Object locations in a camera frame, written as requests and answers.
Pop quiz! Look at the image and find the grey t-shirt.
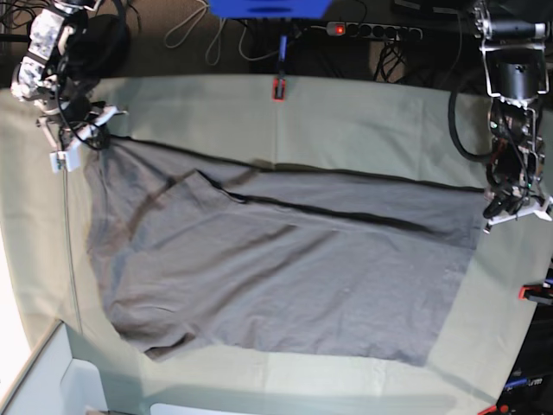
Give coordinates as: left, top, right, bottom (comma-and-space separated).
85, 139, 484, 366

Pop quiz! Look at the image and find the black round base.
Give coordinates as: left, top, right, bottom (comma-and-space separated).
70, 14, 130, 78

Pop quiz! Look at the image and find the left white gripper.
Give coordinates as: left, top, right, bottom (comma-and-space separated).
483, 192, 552, 233

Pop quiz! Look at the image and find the red black clamp top centre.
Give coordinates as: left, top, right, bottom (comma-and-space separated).
272, 35, 288, 102

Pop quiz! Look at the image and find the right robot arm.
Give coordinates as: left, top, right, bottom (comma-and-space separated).
10, 1, 130, 173

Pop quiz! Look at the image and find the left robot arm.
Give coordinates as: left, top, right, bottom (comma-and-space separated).
448, 1, 552, 233

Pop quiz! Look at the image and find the white storage bin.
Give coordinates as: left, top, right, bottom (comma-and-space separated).
1, 320, 109, 415

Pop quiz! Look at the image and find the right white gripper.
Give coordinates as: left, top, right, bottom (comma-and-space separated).
36, 105, 128, 172

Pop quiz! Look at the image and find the black power strip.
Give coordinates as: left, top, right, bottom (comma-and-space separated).
323, 22, 423, 42

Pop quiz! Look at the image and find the red clamp bottom right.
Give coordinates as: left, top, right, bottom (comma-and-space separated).
478, 405, 510, 415

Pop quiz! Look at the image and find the red black clamp right edge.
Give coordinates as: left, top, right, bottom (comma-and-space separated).
518, 279, 553, 306

